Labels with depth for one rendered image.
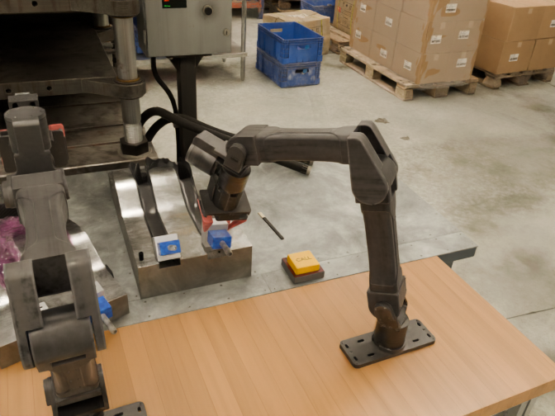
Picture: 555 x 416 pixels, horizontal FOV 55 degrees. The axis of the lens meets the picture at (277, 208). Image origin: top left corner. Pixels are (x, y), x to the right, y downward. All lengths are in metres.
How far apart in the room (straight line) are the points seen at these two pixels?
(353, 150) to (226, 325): 0.49
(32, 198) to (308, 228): 0.86
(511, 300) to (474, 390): 1.63
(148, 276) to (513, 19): 4.65
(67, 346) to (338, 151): 0.53
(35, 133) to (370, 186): 0.53
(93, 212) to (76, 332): 0.92
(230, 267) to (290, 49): 3.70
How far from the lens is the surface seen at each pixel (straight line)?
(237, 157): 0.99
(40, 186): 0.82
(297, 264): 1.28
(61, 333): 0.67
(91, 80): 1.82
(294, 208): 1.55
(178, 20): 1.90
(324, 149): 0.94
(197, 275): 1.24
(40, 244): 0.69
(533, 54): 5.83
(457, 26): 4.95
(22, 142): 0.87
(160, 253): 1.16
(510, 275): 2.91
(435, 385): 1.13
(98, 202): 1.60
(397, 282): 1.05
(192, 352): 1.12
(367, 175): 0.92
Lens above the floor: 1.62
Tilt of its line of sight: 32 degrees down
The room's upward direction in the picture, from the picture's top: 4 degrees clockwise
